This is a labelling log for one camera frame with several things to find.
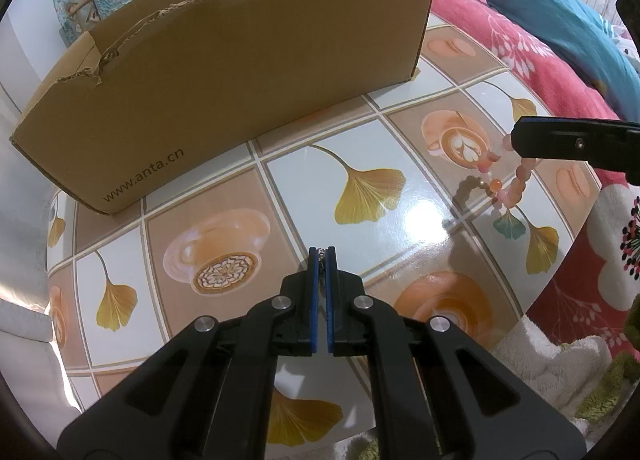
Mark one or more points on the brown cardboard box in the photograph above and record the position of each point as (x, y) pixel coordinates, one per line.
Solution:
(162, 86)

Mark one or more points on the patterned vinyl tablecloth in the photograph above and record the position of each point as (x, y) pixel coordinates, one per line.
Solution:
(410, 185)

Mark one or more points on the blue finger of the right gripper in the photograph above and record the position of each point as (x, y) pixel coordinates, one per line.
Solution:
(575, 139)

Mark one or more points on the pink floral blanket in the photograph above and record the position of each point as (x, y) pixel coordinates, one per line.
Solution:
(595, 291)

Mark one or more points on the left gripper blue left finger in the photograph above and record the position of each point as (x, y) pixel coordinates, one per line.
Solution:
(207, 393)

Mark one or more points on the blue pillow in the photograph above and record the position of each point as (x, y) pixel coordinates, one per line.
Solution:
(585, 40)

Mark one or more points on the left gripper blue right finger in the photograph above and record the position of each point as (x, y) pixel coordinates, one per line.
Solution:
(437, 393)

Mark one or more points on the white curtain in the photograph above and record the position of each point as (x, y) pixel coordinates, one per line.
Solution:
(29, 363)

